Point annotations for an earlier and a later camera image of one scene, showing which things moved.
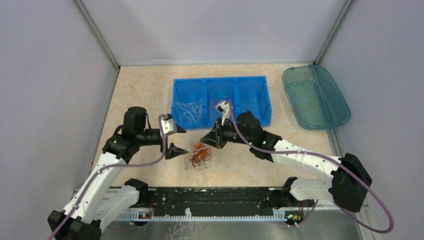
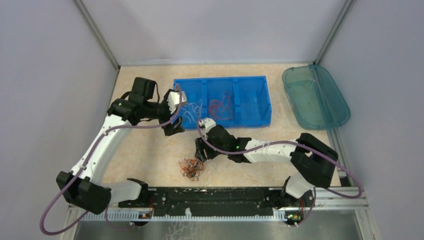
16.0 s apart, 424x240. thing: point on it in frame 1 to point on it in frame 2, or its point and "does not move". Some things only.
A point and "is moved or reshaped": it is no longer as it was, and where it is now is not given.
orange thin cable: (220, 107) does not move
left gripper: (173, 150) to (170, 128)
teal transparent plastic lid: (317, 101) does not move
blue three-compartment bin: (194, 100) does not move
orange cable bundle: (200, 154) is moved or reshaped
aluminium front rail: (278, 216) does not move
